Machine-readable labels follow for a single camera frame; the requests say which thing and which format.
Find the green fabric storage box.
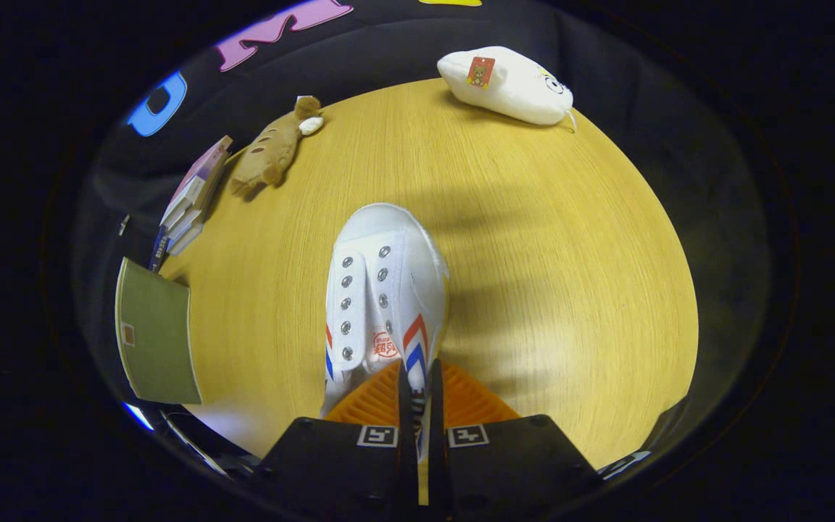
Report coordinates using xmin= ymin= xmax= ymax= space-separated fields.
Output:
xmin=115 ymin=257 xmax=203 ymax=405

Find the white striped canvas shoe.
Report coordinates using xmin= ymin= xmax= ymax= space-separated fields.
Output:
xmin=320 ymin=203 xmax=452 ymax=465

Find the black backdrop cloth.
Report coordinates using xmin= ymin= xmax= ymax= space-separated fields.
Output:
xmin=70 ymin=0 xmax=773 ymax=436

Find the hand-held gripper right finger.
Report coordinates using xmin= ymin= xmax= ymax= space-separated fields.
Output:
xmin=428 ymin=360 xmax=603 ymax=522

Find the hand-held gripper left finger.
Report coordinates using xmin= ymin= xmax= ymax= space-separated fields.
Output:
xmin=254 ymin=360 xmax=420 ymax=522

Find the white plush toy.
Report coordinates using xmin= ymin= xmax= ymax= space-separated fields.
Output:
xmin=437 ymin=46 xmax=578 ymax=133

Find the dark blue book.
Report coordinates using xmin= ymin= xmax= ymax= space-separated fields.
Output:
xmin=148 ymin=225 xmax=172 ymax=273

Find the brown plush toy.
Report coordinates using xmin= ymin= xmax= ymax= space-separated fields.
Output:
xmin=228 ymin=96 xmax=325 ymax=198

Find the grey white book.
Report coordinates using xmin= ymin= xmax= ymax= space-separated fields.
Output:
xmin=160 ymin=170 xmax=224 ymax=234

